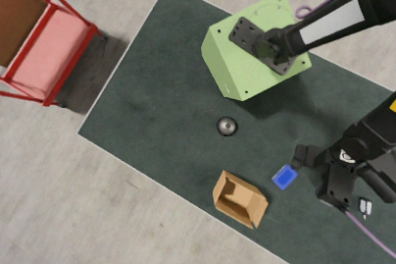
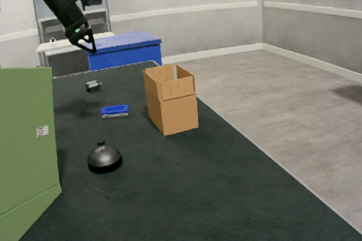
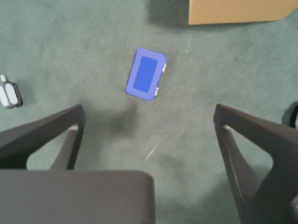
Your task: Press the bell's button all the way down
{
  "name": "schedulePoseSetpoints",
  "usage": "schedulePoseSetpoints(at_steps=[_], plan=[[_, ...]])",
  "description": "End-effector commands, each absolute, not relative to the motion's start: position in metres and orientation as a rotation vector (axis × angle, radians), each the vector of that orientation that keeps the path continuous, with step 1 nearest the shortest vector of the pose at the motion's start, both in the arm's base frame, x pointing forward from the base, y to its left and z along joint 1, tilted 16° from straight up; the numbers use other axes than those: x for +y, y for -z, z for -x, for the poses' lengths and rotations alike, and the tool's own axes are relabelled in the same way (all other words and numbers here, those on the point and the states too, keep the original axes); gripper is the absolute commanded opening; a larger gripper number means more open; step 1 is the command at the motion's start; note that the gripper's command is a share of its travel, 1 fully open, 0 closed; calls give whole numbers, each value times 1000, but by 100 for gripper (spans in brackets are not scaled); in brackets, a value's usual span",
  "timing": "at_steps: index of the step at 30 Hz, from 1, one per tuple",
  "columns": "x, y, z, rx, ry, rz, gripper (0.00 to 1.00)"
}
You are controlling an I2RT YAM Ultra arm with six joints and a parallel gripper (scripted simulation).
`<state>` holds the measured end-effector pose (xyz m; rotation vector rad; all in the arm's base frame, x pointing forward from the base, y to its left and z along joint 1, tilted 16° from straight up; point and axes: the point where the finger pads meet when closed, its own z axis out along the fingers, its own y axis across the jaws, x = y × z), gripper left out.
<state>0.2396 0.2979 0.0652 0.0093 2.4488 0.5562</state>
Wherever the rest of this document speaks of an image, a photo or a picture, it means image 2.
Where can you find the brown cardboard box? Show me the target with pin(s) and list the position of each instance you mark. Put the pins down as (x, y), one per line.
(172, 104)

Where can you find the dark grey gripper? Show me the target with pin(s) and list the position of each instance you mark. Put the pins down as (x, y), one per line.
(70, 32)

